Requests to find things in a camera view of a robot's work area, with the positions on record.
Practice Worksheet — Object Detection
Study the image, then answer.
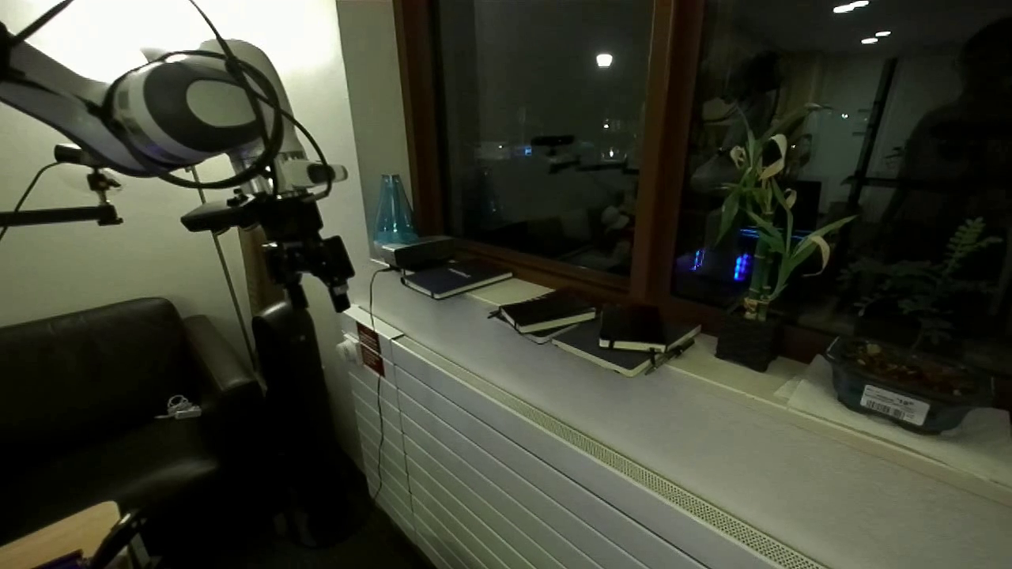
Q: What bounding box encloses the black notebook with elastic band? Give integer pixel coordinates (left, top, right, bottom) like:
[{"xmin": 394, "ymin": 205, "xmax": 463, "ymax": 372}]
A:
[{"xmin": 403, "ymin": 256, "xmax": 515, "ymax": 304}]

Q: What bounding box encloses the red sticker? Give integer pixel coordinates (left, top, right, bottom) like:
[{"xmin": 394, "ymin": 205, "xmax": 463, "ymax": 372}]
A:
[{"xmin": 354, "ymin": 323, "xmax": 388, "ymax": 379}]

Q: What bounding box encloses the potted plant with striped leaves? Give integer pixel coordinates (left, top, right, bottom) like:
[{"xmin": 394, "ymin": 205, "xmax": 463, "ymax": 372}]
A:
[{"xmin": 703, "ymin": 117, "xmax": 861, "ymax": 376}]

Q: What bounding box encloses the large black book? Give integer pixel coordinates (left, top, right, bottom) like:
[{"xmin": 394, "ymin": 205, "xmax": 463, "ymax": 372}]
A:
[{"xmin": 550, "ymin": 313, "xmax": 705, "ymax": 379}]

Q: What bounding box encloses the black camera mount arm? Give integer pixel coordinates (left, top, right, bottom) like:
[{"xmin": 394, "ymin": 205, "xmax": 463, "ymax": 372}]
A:
[{"xmin": 0, "ymin": 138, "xmax": 126, "ymax": 239}]

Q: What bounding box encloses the white slatted radiator cover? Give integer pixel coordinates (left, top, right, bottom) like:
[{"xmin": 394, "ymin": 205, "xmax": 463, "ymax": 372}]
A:
[{"xmin": 335, "ymin": 296, "xmax": 831, "ymax": 569}]

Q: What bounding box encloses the brown wooden window frame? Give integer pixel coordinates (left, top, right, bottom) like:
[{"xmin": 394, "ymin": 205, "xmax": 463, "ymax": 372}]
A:
[{"xmin": 388, "ymin": 0, "xmax": 1012, "ymax": 366}]

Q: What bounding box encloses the tan wooden board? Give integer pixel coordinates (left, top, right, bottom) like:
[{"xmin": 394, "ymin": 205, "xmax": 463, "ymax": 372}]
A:
[{"xmin": 237, "ymin": 220, "xmax": 277, "ymax": 313}]

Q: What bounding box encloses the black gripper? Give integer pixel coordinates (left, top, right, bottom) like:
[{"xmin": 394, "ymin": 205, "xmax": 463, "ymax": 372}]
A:
[{"xmin": 255, "ymin": 227, "xmax": 357, "ymax": 318}]

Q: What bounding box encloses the small white item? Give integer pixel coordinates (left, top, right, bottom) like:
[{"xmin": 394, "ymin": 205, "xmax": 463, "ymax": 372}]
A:
[{"xmin": 154, "ymin": 393, "xmax": 207, "ymax": 425}]

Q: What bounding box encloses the blue bottle-shaped humidifier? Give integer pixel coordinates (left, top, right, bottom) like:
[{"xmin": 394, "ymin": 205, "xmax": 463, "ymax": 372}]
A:
[{"xmin": 367, "ymin": 170, "xmax": 425, "ymax": 248}]

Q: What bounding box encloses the black leather sofa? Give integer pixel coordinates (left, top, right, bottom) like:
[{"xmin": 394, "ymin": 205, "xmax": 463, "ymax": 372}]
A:
[{"xmin": 0, "ymin": 295, "xmax": 269, "ymax": 550}]

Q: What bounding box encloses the light wooden table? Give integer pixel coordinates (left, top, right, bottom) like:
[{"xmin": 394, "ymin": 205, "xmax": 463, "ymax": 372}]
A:
[{"xmin": 0, "ymin": 500, "xmax": 123, "ymax": 569}]

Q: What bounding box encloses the beige book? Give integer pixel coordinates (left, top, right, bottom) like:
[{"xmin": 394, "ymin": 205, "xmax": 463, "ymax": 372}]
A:
[{"xmin": 466, "ymin": 275, "xmax": 560, "ymax": 313}]

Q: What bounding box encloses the small black notebook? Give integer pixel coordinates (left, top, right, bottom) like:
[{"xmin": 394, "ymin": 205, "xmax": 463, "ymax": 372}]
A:
[
  {"xmin": 491, "ymin": 286, "xmax": 600, "ymax": 337},
  {"xmin": 596, "ymin": 304, "xmax": 673, "ymax": 355}
]

